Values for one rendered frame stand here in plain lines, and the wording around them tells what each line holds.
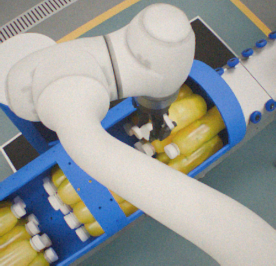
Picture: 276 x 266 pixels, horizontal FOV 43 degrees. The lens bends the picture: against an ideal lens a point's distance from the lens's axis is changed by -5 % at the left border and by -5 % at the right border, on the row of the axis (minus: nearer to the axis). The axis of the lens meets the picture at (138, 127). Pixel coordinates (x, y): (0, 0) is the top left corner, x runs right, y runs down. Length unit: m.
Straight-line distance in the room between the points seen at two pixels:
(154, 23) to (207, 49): 1.82
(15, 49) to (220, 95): 0.71
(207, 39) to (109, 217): 1.66
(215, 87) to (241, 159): 1.32
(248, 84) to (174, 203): 1.01
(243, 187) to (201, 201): 1.83
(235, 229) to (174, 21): 0.29
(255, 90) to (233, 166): 0.94
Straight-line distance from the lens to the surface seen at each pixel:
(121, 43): 0.52
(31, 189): 1.10
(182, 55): 0.50
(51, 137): 2.04
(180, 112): 0.92
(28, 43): 1.27
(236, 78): 1.33
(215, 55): 2.29
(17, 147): 2.09
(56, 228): 1.12
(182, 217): 0.36
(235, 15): 2.71
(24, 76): 0.52
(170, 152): 0.97
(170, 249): 2.07
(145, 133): 0.89
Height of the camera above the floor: 2.06
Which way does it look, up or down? 70 degrees down
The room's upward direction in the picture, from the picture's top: 3 degrees clockwise
